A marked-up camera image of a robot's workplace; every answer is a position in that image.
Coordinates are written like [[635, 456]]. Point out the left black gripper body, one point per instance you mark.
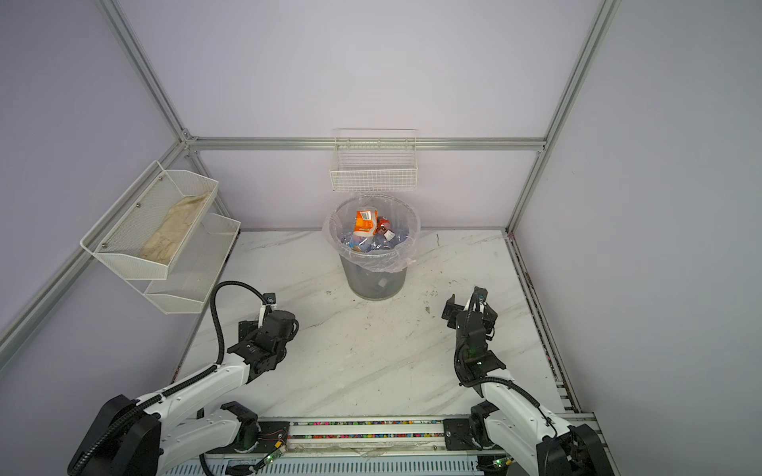
[[248, 330]]

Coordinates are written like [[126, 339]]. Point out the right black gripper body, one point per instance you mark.
[[453, 311]]

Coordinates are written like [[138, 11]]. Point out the red cap round bottle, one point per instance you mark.
[[383, 227]]

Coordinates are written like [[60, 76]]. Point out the crushed bottle blue label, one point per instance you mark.
[[377, 243]]

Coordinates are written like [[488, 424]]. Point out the orange label juice bottle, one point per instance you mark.
[[366, 222]]

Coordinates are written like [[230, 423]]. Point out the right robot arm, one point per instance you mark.
[[509, 418]]

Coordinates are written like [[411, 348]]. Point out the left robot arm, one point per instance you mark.
[[154, 433]]

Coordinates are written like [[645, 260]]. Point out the grey mesh waste bin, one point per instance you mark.
[[373, 286]]

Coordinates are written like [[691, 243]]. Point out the clear plastic bin liner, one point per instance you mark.
[[404, 220]]

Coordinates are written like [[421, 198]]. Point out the white mesh lower shelf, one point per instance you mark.
[[198, 267]]

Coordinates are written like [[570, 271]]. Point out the beige cloth in shelf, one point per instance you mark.
[[165, 242]]

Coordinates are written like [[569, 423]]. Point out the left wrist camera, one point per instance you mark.
[[268, 305]]

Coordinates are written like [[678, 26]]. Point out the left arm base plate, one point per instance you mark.
[[262, 437]]

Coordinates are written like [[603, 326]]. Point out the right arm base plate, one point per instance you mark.
[[466, 434]]

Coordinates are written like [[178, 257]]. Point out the white wire wall basket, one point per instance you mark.
[[374, 160]]

